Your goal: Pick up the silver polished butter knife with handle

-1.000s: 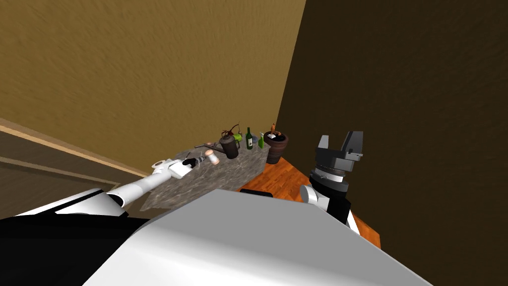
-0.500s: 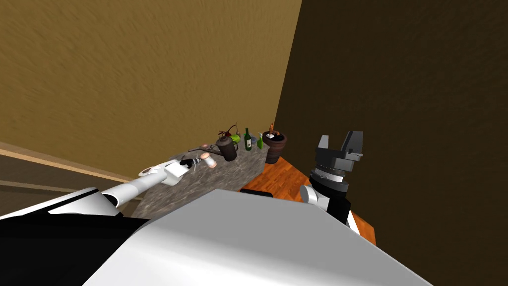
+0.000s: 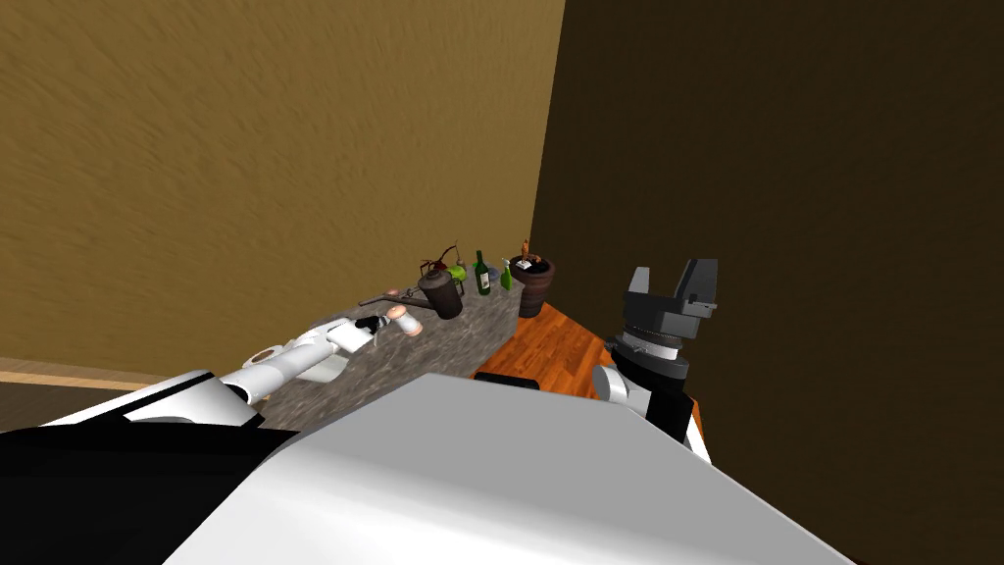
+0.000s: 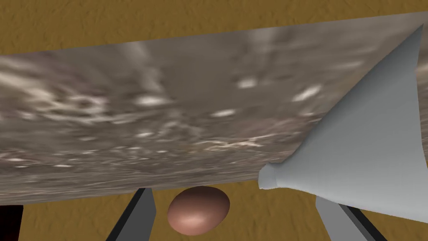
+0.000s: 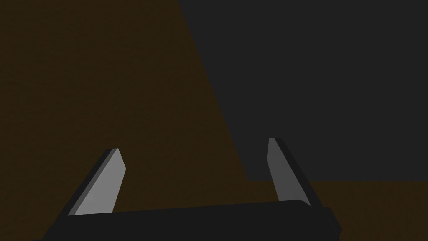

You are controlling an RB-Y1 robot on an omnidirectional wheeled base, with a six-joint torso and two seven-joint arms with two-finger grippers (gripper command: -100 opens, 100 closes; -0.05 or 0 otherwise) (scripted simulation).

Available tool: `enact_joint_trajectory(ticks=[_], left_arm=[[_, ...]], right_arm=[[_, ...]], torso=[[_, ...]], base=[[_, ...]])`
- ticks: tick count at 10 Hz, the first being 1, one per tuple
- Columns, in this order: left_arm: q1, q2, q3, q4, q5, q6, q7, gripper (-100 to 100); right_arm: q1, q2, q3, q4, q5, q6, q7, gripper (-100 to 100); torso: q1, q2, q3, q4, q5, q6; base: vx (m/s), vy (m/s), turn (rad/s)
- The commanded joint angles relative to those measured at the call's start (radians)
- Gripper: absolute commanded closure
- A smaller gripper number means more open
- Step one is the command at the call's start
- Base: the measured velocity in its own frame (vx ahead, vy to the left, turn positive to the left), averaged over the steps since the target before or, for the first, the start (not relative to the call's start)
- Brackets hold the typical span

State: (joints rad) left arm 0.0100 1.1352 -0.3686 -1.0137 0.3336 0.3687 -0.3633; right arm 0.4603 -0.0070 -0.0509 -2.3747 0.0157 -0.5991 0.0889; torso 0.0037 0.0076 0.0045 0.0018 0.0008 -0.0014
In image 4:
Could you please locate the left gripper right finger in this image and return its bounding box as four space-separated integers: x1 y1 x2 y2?
316 195 389 241

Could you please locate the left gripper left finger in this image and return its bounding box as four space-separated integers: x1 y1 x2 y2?
105 187 157 241

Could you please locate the brown egg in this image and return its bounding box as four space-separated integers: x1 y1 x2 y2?
167 185 231 236

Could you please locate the pale grey cone-shaped thing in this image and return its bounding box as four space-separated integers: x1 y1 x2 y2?
257 23 428 224

